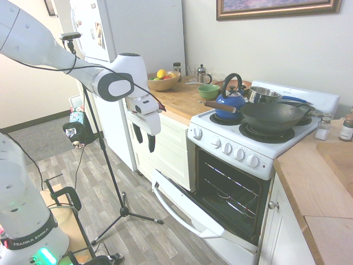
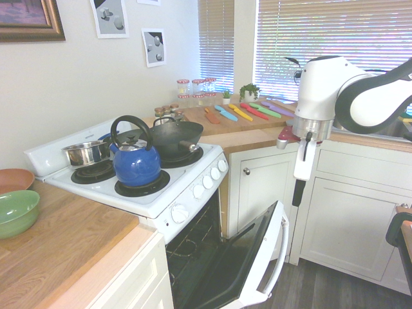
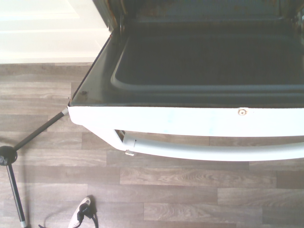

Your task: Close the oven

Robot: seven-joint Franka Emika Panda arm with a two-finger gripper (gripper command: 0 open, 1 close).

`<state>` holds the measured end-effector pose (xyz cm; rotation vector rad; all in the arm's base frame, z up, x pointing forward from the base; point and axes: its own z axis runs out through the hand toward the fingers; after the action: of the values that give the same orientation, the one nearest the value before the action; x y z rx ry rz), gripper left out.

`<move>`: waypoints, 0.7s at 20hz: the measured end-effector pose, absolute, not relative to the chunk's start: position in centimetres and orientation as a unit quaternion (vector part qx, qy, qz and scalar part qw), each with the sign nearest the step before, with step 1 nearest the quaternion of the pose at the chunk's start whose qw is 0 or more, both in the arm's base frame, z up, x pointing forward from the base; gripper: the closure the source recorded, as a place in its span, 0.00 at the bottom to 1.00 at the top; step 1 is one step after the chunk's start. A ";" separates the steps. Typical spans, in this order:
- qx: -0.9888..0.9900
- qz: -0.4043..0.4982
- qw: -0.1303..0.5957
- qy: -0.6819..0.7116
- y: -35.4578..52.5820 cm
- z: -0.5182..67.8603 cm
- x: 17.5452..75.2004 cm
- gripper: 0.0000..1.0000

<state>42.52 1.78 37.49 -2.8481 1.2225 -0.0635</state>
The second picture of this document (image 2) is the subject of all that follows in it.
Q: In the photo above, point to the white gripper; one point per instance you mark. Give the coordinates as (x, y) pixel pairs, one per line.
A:
(304, 164)

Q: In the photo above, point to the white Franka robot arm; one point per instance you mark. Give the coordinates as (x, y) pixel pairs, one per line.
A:
(317, 93)

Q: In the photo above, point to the white oven door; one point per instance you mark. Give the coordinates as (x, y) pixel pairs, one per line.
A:
(273, 231)

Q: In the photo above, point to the white cabinet with knob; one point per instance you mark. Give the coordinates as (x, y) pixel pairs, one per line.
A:
(257, 199)

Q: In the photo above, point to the white sink base cabinet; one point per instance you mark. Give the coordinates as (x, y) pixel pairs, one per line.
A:
(347, 219)

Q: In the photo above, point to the silver cabinet knob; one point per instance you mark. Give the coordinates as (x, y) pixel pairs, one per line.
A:
(247, 171)

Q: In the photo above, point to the purple knife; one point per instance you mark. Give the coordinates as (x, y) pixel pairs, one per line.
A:
(278, 109)

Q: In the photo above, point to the wooden cutting board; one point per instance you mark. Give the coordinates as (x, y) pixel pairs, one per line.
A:
(238, 126)

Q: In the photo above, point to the green knife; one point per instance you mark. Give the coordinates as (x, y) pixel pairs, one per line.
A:
(264, 109)

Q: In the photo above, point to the red knife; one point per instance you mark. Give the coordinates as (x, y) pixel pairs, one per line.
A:
(254, 111)

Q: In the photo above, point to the yellow knife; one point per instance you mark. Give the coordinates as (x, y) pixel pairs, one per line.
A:
(241, 112)

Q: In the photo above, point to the blue knife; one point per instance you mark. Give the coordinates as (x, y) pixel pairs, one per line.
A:
(227, 112)

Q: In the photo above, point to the stainless steel sink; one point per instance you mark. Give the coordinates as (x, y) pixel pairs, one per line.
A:
(386, 130)

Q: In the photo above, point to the leafy plant white pot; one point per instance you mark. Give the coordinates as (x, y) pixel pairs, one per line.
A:
(249, 92)

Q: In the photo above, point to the orange knife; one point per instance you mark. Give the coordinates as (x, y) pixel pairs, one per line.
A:
(213, 118)

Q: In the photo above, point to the tiny potted succulent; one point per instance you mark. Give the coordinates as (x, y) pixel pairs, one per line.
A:
(226, 96)

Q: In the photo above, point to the glass jar gingham lid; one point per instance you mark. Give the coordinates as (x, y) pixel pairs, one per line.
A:
(198, 100)
(183, 87)
(210, 99)
(210, 84)
(184, 101)
(198, 86)

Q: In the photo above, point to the yellow green sponge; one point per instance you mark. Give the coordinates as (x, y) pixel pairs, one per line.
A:
(407, 116)

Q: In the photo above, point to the black wok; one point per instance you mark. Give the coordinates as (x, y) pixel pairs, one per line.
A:
(174, 135)

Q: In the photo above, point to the small spice jar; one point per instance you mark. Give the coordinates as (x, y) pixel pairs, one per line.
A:
(174, 107)
(159, 113)
(179, 116)
(166, 111)

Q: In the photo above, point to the white electric stove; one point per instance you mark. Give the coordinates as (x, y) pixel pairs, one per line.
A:
(154, 199)

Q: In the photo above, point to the wide window blind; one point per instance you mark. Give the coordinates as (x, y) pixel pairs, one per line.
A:
(331, 32)

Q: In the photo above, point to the blue kettle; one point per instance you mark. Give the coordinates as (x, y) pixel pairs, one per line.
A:
(135, 164)

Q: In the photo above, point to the narrow window blind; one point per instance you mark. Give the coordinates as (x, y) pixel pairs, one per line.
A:
(215, 45)

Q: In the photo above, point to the white cabinet beside stove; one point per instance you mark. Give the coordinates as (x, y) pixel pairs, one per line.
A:
(138, 277)

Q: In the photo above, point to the small grey shapes poster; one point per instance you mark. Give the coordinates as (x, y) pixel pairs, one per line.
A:
(154, 48)

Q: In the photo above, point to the stainless steel pot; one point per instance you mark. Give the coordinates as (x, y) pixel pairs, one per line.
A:
(83, 156)

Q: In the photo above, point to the white paper poster edge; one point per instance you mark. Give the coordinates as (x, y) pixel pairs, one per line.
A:
(148, 1)

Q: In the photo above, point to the large grey shapes poster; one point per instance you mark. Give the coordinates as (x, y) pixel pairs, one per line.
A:
(109, 17)

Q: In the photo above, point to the green bowl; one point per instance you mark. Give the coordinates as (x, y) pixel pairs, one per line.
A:
(16, 212)

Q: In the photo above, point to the terracotta bowl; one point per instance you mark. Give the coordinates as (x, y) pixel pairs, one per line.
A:
(14, 180)

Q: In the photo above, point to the framed painting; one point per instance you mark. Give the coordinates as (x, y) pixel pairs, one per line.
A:
(29, 19)

